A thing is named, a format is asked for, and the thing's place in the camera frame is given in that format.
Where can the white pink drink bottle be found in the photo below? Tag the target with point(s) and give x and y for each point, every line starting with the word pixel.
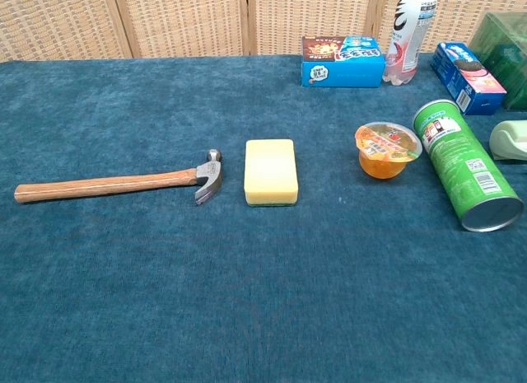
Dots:
pixel 405 49

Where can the woven bamboo folding screen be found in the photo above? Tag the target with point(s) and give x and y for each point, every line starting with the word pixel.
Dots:
pixel 185 20

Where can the green chips can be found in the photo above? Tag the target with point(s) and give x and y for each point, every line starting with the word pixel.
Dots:
pixel 465 173

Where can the dark blue table cloth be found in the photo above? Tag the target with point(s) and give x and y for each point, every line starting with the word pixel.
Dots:
pixel 247 296

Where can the yellow sponge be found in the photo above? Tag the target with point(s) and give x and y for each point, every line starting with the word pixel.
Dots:
pixel 271 173

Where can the blue brown snack box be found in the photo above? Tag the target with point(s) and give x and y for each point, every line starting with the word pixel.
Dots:
pixel 341 70

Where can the orange jelly cup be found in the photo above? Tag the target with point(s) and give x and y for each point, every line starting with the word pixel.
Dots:
pixel 385 152

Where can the blue pink cookie box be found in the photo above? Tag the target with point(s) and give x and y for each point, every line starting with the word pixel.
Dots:
pixel 469 84

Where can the pale green lint roller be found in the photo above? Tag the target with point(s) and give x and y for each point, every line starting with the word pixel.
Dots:
pixel 510 142

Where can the green transparent box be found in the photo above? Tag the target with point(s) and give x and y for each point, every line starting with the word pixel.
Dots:
pixel 504 53

